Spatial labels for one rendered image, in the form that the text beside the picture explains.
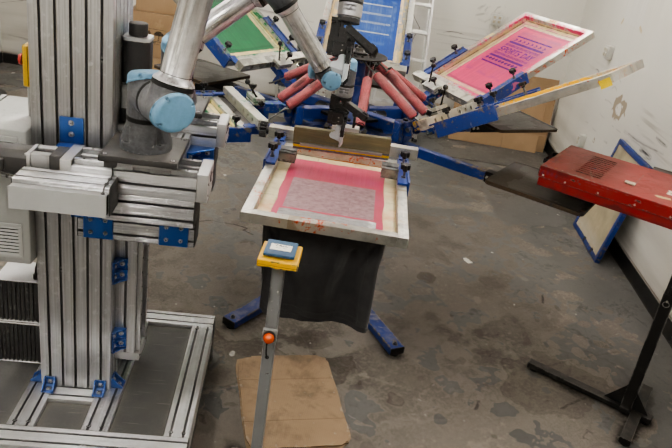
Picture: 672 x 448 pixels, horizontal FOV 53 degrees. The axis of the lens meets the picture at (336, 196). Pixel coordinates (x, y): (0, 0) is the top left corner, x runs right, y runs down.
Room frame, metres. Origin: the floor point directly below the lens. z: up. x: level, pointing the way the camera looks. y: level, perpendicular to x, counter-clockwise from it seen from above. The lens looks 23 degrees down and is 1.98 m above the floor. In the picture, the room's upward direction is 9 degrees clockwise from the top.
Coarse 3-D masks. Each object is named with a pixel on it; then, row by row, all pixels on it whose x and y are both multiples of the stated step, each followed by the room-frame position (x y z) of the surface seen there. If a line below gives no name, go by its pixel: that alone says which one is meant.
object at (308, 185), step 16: (304, 160) 2.76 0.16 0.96; (288, 176) 2.54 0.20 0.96; (304, 176) 2.57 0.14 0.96; (320, 176) 2.60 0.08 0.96; (288, 192) 2.38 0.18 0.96; (304, 192) 2.40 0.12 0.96; (320, 192) 2.43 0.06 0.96; (272, 208) 2.21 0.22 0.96; (304, 208) 2.25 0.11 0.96; (320, 208) 2.27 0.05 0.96
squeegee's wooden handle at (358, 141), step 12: (300, 132) 2.65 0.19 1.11; (312, 132) 2.65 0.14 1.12; (324, 132) 2.65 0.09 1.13; (348, 132) 2.66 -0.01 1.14; (324, 144) 2.65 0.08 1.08; (336, 144) 2.65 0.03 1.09; (348, 144) 2.65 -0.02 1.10; (360, 144) 2.65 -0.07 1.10; (372, 144) 2.65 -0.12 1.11; (384, 144) 2.65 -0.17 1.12
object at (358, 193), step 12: (348, 168) 2.74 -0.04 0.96; (360, 168) 2.76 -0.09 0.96; (336, 180) 2.58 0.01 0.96; (348, 180) 2.60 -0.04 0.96; (360, 180) 2.62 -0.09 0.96; (372, 180) 2.64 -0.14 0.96; (384, 180) 2.66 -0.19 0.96; (336, 192) 2.45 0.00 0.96; (348, 192) 2.47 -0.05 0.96; (360, 192) 2.49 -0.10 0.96; (372, 192) 2.51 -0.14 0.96; (336, 204) 2.33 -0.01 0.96; (348, 204) 2.35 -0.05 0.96; (360, 204) 2.37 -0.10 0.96; (372, 204) 2.39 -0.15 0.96; (348, 216) 2.24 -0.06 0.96; (360, 216) 2.26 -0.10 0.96; (372, 216) 2.28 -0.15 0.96
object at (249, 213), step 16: (288, 144) 2.83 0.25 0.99; (336, 160) 2.81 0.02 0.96; (352, 160) 2.81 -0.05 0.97; (368, 160) 2.81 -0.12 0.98; (384, 160) 2.82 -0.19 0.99; (256, 192) 2.25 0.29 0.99; (400, 192) 2.47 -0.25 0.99; (256, 208) 2.18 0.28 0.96; (400, 208) 2.31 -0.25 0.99; (272, 224) 2.07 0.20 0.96; (288, 224) 2.07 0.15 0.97; (304, 224) 2.07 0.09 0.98; (320, 224) 2.07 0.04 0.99; (336, 224) 2.09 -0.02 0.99; (400, 224) 2.17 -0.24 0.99; (368, 240) 2.06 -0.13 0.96; (384, 240) 2.06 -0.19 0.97; (400, 240) 2.06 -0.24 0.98
